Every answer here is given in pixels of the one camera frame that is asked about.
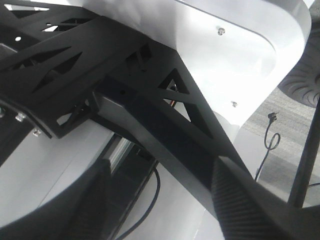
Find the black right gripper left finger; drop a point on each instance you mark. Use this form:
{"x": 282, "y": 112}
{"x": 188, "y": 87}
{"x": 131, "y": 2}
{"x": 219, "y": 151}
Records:
{"x": 79, "y": 212}

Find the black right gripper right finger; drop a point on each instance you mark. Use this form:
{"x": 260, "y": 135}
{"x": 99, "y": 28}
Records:
{"x": 246, "y": 210}

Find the grey wheel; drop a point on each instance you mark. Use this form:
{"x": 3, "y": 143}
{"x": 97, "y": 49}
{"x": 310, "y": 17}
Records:
{"x": 302, "y": 83}

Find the white robot body panel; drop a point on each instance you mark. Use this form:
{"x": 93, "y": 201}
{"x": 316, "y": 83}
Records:
{"x": 236, "y": 51}

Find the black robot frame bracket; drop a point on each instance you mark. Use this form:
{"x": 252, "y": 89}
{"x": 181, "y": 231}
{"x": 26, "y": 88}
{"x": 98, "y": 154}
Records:
{"x": 70, "y": 64}

